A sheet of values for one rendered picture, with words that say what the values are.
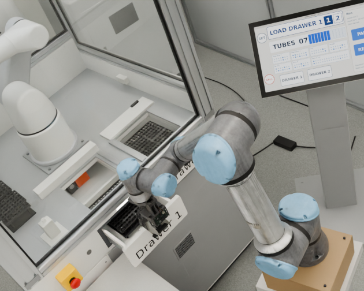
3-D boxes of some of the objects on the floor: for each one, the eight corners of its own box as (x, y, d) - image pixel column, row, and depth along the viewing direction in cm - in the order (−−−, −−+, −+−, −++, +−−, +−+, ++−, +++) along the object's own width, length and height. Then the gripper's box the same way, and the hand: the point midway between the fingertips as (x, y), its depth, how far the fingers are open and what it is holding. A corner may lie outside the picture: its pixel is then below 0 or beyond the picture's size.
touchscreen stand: (397, 243, 257) (392, 83, 190) (304, 254, 268) (269, 106, 201) (376, 169, 293) (365, 12, 226) (295, 181, 304) (262, 35, 237)
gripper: (140, 212, 170) (161, 249, 184) (163, 190, 174) (181, 228, 188) (124, 202, 176) (145, 238, 190) (147, 181, 180) (166, 217, 194)
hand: (157, 227), depth 190 cm, fingers closed on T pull, 3 cm apart
